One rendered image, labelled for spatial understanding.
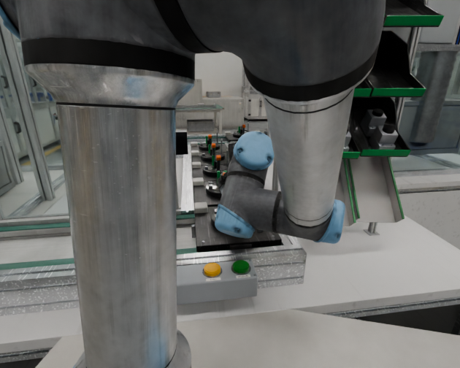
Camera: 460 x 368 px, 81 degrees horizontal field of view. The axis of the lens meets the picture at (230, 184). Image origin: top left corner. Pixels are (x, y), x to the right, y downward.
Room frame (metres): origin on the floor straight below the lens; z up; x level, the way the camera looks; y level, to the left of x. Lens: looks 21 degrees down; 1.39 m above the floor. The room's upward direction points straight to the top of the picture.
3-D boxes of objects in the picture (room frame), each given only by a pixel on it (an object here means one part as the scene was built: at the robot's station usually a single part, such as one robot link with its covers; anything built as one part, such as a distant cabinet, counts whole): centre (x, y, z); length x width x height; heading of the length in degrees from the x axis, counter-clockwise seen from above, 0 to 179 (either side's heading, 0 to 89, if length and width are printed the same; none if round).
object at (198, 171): (1.25, 0.06, 1.01); 0.24 x 0.24 x 0.13; 8
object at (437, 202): (1.75, -1.18, 0.43); 1.11 x 0.68 x 0.86; 98
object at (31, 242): (0.74, 0.29, 0.91); 0.84 x 0.28 x 0.10; 98
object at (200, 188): (1.01, 0.03, 1.01); 0.24 x 0.24 x 0.13; 8
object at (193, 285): (0.53, 0.04, 0.93); 0.21 x 0.07 x 0.06; 98
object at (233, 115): (8.49, 0.86, 0.69); 2.42 x 1.03 x 1.38; 98
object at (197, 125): (6.27, 0.68, 0.40); 0.61 x 0.41 x 0.22; 98
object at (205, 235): (0.76, -0.01, 0.96); 0.24 x 0.24 x 0.02; 8
